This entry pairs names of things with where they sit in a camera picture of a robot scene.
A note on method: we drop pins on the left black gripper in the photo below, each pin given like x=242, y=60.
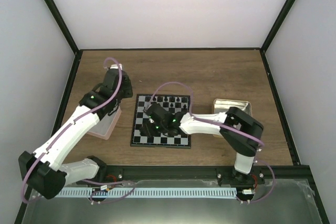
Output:
x=129, y=93

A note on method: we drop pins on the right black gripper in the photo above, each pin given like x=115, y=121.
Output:
x=149, y=132

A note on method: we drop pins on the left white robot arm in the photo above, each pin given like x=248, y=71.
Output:
x=44, y=170

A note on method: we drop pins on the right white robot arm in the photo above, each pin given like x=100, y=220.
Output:
x=241, y=131

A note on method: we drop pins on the black and white chessboard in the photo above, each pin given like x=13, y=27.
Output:
x=179, y=141

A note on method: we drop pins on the pink plastic tray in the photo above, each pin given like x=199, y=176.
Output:
x=105, y=127

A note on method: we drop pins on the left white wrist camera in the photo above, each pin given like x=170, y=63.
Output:
x=116, y=66

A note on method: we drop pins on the light blue cable duct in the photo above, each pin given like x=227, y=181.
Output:
x=212, y=193

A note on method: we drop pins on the black aluminium frame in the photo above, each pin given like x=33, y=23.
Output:
x=289, y=170

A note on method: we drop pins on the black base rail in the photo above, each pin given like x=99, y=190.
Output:
x=223, y=175

